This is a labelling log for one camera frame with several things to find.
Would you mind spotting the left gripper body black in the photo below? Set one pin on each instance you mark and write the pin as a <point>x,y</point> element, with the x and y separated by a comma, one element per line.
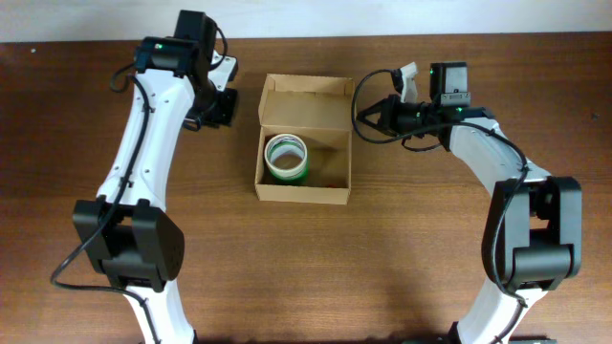
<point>222,108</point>

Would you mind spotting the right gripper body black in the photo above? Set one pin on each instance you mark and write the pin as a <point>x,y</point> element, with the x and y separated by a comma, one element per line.
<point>407,118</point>

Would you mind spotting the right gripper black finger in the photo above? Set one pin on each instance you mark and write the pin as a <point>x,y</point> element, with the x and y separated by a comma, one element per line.
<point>376,114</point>
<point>378,126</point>

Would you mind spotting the brown cardboard box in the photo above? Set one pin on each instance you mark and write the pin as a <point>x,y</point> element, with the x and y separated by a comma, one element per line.
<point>317,109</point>

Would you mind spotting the beige masking tape roll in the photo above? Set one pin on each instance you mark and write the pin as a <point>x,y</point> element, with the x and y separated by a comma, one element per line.
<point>286,151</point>

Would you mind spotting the green tape roll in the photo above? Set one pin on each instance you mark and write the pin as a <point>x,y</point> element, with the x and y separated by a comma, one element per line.
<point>289,176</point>

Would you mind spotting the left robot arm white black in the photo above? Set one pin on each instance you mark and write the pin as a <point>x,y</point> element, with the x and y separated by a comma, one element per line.
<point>180,82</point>

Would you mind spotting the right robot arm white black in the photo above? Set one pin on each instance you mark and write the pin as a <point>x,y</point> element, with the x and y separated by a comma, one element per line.
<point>532,237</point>

